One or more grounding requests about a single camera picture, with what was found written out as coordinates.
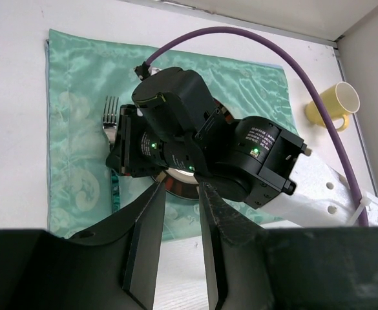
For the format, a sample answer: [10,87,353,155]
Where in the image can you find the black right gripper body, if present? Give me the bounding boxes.
[106,67,235,178]

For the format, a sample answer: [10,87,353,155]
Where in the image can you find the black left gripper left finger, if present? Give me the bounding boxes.
[0,183,165,309]

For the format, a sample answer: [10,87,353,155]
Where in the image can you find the fork with green handle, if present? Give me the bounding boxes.
[102,96,120,212]

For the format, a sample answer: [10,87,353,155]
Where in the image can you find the dark rimmed dinner plate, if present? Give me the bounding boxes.
[149,99,235,203]

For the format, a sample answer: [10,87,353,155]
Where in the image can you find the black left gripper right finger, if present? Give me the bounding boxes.
[199,183,378,309]

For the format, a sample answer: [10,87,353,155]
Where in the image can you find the green patterned cloth placemat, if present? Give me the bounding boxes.
[46,30,297,238]

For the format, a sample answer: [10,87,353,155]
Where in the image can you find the yellow mug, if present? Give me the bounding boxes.
[304,81,360,132]

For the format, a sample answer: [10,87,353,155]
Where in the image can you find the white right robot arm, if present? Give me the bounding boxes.
[103,67,378,227]

